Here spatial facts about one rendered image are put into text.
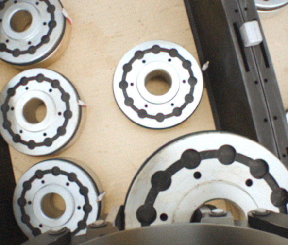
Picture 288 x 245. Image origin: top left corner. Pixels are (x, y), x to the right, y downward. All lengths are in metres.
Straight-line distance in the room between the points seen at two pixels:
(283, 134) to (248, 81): 0.05
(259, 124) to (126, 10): 0.22
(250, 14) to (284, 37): 0.13
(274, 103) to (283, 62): 0.14
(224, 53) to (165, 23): 0.11
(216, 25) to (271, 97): 0.09
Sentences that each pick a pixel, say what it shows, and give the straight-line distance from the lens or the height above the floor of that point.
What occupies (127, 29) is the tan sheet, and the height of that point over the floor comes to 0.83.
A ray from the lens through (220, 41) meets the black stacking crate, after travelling 0.27.
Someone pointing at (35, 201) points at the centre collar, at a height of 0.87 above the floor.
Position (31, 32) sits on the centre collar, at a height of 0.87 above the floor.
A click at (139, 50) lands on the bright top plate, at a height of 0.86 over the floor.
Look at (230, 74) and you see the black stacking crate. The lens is 0.26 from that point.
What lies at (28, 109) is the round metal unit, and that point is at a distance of 0.33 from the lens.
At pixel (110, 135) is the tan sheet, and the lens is 0.32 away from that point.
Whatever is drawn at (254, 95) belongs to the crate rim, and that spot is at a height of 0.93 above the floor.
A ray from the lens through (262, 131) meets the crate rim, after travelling 0.23.
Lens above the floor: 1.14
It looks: 86 degrees down
